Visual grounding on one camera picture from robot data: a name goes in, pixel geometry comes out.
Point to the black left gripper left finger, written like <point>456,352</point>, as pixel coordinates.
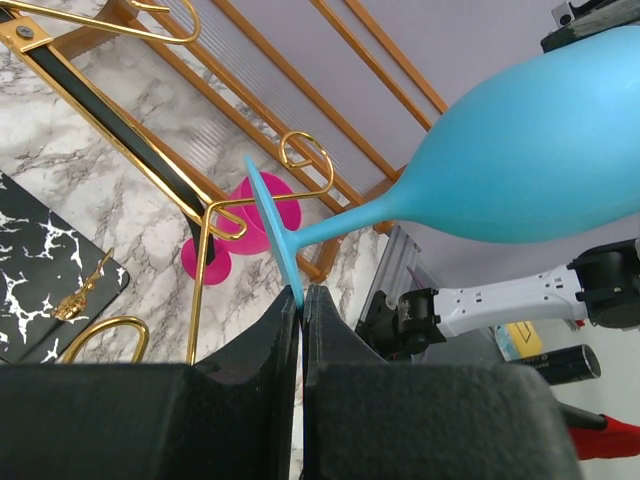
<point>229,416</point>

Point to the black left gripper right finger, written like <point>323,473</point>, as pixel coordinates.
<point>365,418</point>

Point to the pink wine glass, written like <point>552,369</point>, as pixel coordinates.
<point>254,241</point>

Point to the blue wine glass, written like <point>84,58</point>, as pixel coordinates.
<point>544,150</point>

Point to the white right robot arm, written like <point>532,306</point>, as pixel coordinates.
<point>601,285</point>

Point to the black cylinder can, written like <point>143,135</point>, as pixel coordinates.
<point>564,366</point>

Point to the red cloth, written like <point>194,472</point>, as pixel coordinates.
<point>597,436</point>

